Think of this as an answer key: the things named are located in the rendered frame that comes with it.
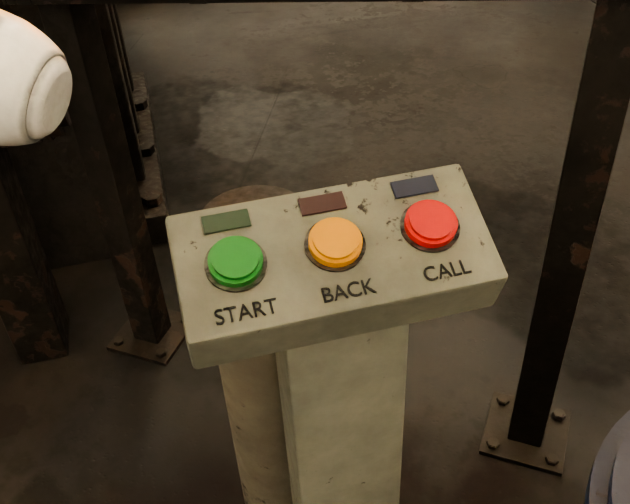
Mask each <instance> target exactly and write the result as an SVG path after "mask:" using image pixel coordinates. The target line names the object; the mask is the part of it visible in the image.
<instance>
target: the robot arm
mask: <svg viewBox="0 0 630 504"><path fill-rule="evenodd" d="M71 94H72V74H71V71H70V69H69V67H68V64H67V60H66V57H65V55H64V53H63V52H62V51H61V50H60V49H59V47H58V46H57V45H56V44H55V43H54V42H53V41H52V40H51V39H50V38H49V37H47V36H46V35H45V34H44V33H43V32H41V31H40V30H39V29H37V28H36V27H35V26H33V25H32V24H30V23H29V22H27V21H26V20H24V19H22V18H20V17H18V16H15V15H13V14H11V13H9V12H7V11H4V10H2V9H0V146H20V145H28V144H33V143H36V142H38V141H40V140H41V139H42V138H44V137H45V136H48V135H50V134H51V133H52V132H53V131H54V130H55V129H56V128H57V127H58V126H59V124H60V123H61V121H62V120H63V118H64V116H65V114H66V111H67V109H68V106H69V103H70V99H71Z"/></svg>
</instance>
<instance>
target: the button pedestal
mask: <svg viewBox="0 0 630 504"><path fill-rule="evenodd" d="M432 174H433V176H434V178H435V181H436V183H437V186H438V188H439V191H438V192H432V193H427V194H421V195H416V196H411V197H405V198H400V199H395V196H394V193H393V191H392V188H391V185H390V182H393V181H399V180H404V179H410V178H415V177H421V176H426V175H432ZM339 191H342V192H343V195H344V198H345V201H346V204H347V208H346V209H341V210H336V211H330V212H325V213H320V214H314V215H309V216H304V217H302V215H301V211H300V208H299V204H298V201H297V199H300V198H306V197H311V196H317V195H322V194H328V193H333V192H339ZM421 200H436V201H440V202H442V203H444V204H446V205H447V206H449V207H450V208H451V209H452V210H453V211H454V213H455V215H456V217H457V220H458V228H457V231H456V234H455V236H454V238H453V239H452V241H451V242H450V243H448V244H447V245H445V246H443V247H439V248H426V247H423V246H420V245H418V244H416V243H415V242H414V241H412V240H411V239H410V238H409V236H408V235H407V233H406V231H405V228H404V219H405V216H406V212H407V211H408V209H409V208H410V207H411V206H412V205H413V204H414V203H416V202H418V201H421ZM245 208H247V209H248V212H249V216H250V220H251V224H252V226H250V227H245V228H239V229H234V230H228V231H223V232H218V233H212V234H207V235H204V231H203V226H202V221H201V217H202V216H207V215H213V214H218V213H224V212H229V211H235V210H240V209H245ZM331 217H338V218H343V219H346V220H349V221H350V222H352V223H353V224H354V225H356V226H357V228H358V229H359V230H360V232H361V235H362V239H363V243H362V249H361V253H360V255H359V257H358V258H357V259H356V260H355V261H354V262H353V263H351V264H349V265H347V266H344V267H328V266H325V265H323V264H321V263H319V262H318V261H317V260H316V259H315V258H314V257H313V256H312V255H311V253H310V250H309V246H308V239H309V233H310V231H311V229H312V228H313V226H314V225H315V224H316V223H318V222H319V221H321V220H323V219H326V218H331ZM165 225H166V231H167V237H168V242H169V248H170V254H171V259H172V265H173V271H174V276H175V282H176V288H177V293H178V299H179V305H180V310H181V316H182V322H183V327H184V333H185V339H186V344H187V348H188V351H189V355H190V359H191V362H192V366H193V367H194V369H202V368H207V367H212V366H216V365H221V364H225V363H230V362H235V361H239V360H244V359H249V358H253V357H258V356H263V355H267V354H272V353H275V355H276V364H277V372H278V381H279V390H280V398H281V407H282V416H283V424H284V433H285V442H286V450H287V459H288V468H289V476H290V485H291V494H292V502H293V504H399V499H400V481H401V462H402V444H403V426H404V407H405V389H406V371H407V352H408V334H409V324H411V323H415V322H420V321H425V320H429V319H434V318H439V317H443V316H448V315H453V314H457V313H462V312H466V311H471V310H476V309H480V308H485V307H490V306H492V305H493V304H494V302H495V301H496V299H497V297H498V295H499V294H500V292H501V290H502V288H503V286H504V285H505V283H506V281H507V279H508V274H507V272H506V269H505V267H504V265H503V263H502V260H501V258H500V256H499V253H498V251H497V249H496V247H495V244H494V242H493V240H492V237H491V235H490V233H489V230H488V228H487V226H486V224H485V221H484V219H483V217H482V214H481V212H480V210H479V207H478V205H477V203H476V201H475V198H474V196H473V194H472V191H471V189H470V187H469V184H468V182H467V180H466V178H465V175H464V173H463V171H462V168H461V166H460V165H459V164H452V165H447V166H441V167H436V168H430V169H425V170H419V171H414V172H408V173H403V174H397V175H391V176H386V177H380V178H375V179H369V180H364V181H358V182H353V183H347V184H342V185H336V186H331V187H325V188H320V189H314V190H309V191H303V192H298V193H292V194H286V195H281V196H275V197H270V198H264V199H259V200H253V201H248V202H242V203H237V204H231V205H226V206H220V207H215V208H209V209H204V210H198V211H193V212H187V213H181V214H176V215H170V216H168V217H166V220H165ZM229 236H243V237H247V238H249V239H251V240H253V241H254V242H255V243H256V244H257V245H258V246H259V247H260V249H261V251H262V254H263V269H262V271H261V274H260V275H259V277H258V278H257V279H256V280H255V281H254V282H252V283H250V284H249V285H246V286H243V287H238V288H232V287H227V286H223V285H221V284H219V283H218V282H217V281H215V280H214V279H213V277H212V276H211V274H210V272H209V269H208V261H207V260H208V254H209V252H210V249H211V248H212V247H213V245H214V244H215V243H217V242H218V241H219V240H221V239H223V238H226V237H229Z"/></svg>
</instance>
